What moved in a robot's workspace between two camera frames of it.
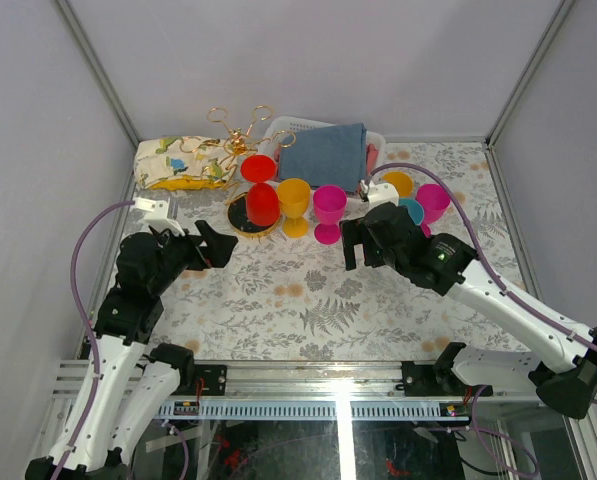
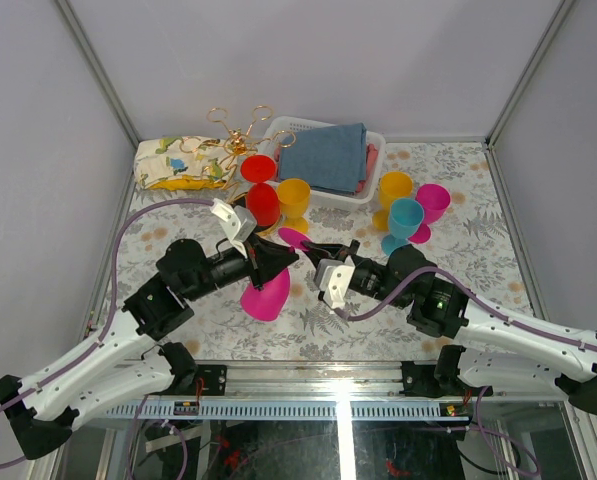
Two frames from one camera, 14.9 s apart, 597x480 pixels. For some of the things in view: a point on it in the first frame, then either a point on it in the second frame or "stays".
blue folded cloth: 332,155 stays
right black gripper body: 382,256 to 372,280
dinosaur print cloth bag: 184,162 stays
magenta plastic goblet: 435,200 stays
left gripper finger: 218,249 to 270,258
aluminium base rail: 358,390 stays
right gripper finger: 355,231 to 318,252
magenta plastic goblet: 330,203 to 269,303
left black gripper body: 182,254 to 232,267
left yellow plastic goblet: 294,195 stays
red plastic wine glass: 262,199 stays
